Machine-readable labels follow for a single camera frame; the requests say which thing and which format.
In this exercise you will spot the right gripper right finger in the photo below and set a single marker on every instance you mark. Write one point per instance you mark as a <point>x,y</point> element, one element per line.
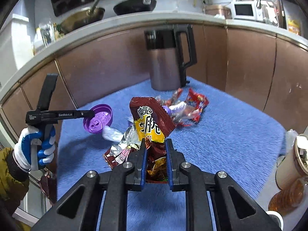
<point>214,201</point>

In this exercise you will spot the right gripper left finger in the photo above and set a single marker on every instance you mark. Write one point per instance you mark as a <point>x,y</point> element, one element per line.
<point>98,201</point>

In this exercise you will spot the purple plastic cup lid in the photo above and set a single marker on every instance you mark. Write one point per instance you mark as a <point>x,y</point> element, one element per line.
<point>103,117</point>

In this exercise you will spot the dark red snack bag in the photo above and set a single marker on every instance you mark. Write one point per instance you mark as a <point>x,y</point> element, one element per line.
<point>151,124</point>

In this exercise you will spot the white plastic bag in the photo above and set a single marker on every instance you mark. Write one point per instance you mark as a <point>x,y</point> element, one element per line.
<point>111,134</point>

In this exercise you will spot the purple wrapper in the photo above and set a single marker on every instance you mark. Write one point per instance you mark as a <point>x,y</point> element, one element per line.
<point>166,108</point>

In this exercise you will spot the olive jacket sleeve forearm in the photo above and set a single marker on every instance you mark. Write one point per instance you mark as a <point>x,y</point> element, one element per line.
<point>14,181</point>

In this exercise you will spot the beige trash bin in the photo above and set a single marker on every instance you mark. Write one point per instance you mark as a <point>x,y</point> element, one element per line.
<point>294,164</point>

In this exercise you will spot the grey kitchen countertop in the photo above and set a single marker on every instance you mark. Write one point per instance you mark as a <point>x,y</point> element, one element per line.
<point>133,21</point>

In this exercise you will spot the left hand blue white glove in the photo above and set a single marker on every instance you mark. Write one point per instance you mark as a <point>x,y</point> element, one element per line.
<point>33,151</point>

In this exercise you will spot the white round floor bowl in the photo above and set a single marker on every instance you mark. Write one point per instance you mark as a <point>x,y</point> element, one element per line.
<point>277,218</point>

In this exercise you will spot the amber oil bottle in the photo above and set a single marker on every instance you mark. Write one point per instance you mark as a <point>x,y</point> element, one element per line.
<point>287,200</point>

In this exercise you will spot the blue terry towel mat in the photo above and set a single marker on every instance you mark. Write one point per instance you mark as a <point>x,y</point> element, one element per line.
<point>231,136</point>

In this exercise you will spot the glass jar on counter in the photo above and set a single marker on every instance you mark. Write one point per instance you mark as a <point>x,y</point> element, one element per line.
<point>47,33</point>

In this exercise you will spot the red candy wrapper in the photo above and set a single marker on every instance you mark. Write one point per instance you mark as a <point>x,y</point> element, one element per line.
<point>189,111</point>

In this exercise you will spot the silver red small wrapper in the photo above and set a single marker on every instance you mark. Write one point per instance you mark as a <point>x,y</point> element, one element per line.
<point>171,101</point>

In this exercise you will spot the brown black electric kettle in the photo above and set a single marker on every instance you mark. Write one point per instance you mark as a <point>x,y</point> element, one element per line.
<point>164,45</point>

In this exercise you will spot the brown cabinet fronts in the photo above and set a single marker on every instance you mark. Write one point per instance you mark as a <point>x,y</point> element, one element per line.
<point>268,72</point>

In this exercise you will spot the black frying pan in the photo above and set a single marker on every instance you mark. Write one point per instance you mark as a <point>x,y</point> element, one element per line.
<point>134,6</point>

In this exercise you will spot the yellow packet on counter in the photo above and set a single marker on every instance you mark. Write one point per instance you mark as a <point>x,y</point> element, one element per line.
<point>293,26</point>

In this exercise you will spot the white microwave oven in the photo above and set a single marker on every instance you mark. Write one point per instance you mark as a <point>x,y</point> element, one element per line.
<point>244,10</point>

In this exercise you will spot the brass wok with handle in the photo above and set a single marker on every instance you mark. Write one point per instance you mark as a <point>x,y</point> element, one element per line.
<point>82,18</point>

